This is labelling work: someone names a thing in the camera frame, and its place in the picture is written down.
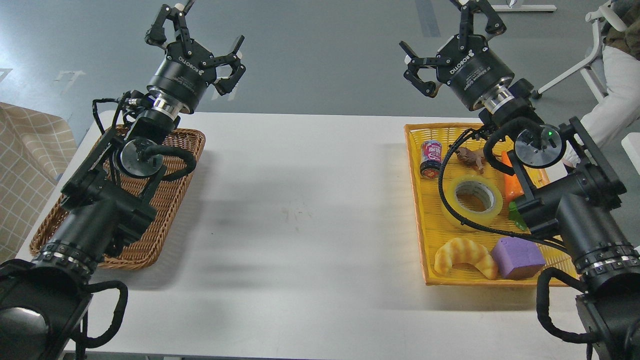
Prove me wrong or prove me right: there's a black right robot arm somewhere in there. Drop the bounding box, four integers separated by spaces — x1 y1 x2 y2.
399 0 640 360

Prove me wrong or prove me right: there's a brown toy animal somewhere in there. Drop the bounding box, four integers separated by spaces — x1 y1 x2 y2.
454 146 486 174

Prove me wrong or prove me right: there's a brown wicker basket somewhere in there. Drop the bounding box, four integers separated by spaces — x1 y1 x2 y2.
29 125 206 271

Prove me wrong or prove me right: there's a white office chair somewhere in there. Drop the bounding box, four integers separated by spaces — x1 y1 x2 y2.
531 0 627 103

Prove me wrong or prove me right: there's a small drink can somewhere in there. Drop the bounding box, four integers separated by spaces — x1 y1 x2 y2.
419 139 442 180

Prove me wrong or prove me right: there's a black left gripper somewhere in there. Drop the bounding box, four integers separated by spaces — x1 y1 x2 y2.
145 4 247 115

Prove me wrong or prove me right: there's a toy croissant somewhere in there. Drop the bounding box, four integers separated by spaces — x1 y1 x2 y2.
433 237 499 280

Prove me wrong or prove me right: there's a yellow tape roll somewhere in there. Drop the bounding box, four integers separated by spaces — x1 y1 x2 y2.
443 175 505 228

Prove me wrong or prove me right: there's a yellow plastic basket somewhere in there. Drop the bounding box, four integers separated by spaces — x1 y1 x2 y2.
404 123 581 287

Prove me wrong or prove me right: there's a purple foam cube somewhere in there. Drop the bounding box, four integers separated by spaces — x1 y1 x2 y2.
490 237 546 281

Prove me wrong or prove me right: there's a white stand base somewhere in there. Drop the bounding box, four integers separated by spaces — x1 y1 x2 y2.
492 4 557 13

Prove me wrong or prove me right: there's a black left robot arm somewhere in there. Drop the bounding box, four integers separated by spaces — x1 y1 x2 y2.
1 0 246 360

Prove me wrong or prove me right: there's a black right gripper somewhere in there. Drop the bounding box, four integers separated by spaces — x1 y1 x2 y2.
399 0 516 112

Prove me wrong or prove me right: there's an orange toy carrot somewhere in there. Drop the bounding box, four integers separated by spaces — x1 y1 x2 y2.
501 151 524 203

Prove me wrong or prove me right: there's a person in white clothes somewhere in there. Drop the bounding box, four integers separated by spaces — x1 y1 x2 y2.
581 0 640 148

